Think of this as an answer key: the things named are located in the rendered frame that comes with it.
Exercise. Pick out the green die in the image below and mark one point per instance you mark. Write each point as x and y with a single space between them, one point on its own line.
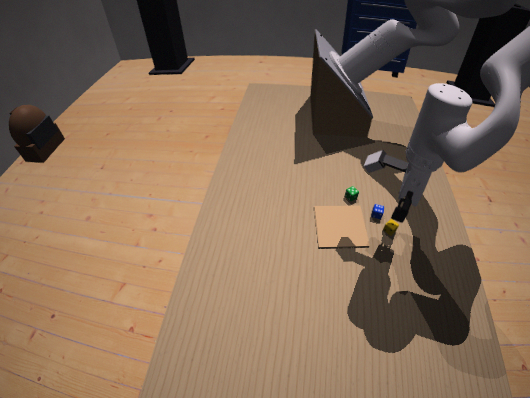
351 193

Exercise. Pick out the peach square mat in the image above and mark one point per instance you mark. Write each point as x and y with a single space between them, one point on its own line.
340 226

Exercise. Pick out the blue die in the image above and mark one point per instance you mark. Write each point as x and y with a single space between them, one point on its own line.
377 211

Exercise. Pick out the yellow die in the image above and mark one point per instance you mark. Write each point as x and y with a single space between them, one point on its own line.
390 227

